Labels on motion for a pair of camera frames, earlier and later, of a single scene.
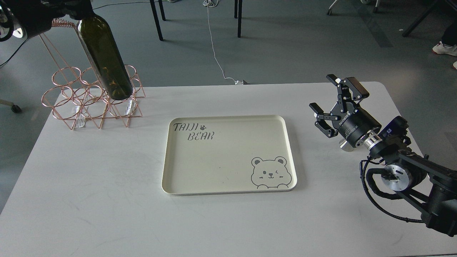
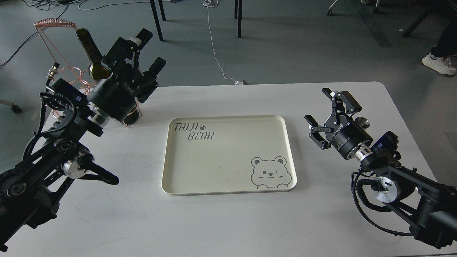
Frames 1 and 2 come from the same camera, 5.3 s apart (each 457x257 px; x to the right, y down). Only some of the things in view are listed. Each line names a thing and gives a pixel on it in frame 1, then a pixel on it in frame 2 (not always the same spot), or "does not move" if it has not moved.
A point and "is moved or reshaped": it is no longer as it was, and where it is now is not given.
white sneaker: (440, 48) to (443, 65)
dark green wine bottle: (103, 47) is moved or reshaped
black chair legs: (160, 35) does not move
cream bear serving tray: (219, 155) does not move
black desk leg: (428, 5) does not move
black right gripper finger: (327, 123) to (316, 130)
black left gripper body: (78, 9) to (116, 95)
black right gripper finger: (358, 92) to (343, 105)
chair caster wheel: (15, 108) does not move
